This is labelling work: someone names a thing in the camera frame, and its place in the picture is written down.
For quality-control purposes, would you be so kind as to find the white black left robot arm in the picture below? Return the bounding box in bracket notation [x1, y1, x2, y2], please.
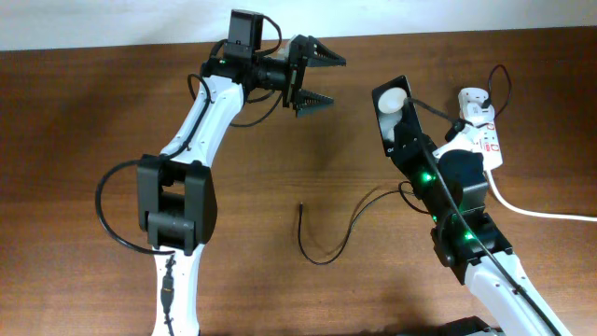
[137, 35, 346, 335]

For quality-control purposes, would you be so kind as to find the white power strip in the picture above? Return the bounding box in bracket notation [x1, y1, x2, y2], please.
[461, 112, 503, 171]

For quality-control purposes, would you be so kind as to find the white power strip cord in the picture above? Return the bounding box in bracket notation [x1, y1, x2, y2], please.
[484, 169, 597, 223]

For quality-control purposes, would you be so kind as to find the black Galaxy smartphone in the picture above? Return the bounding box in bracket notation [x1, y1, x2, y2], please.
[371, 75, 421, 157]

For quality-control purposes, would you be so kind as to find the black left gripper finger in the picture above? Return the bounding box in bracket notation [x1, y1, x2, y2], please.
[294, 90, 334, 117]
[305, 35, 346, 67]

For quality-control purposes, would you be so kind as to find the black charger cable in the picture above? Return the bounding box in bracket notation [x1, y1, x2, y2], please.
[297, 63, 513, 266]

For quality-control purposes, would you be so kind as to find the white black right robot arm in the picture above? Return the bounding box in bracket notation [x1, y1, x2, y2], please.
[391, 98, 570, 335]

